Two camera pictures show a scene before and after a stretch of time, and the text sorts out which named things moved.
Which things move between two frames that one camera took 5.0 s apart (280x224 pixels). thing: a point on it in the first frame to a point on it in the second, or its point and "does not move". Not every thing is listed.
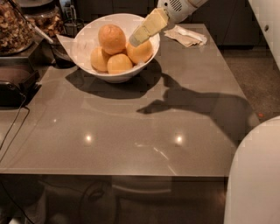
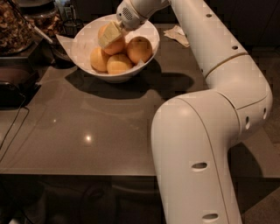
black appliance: x=19 y=81 does not move
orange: x=119 y=63 does not move
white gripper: x=177 y=10 to x=130 y=16
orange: x=112 y=38 does not move
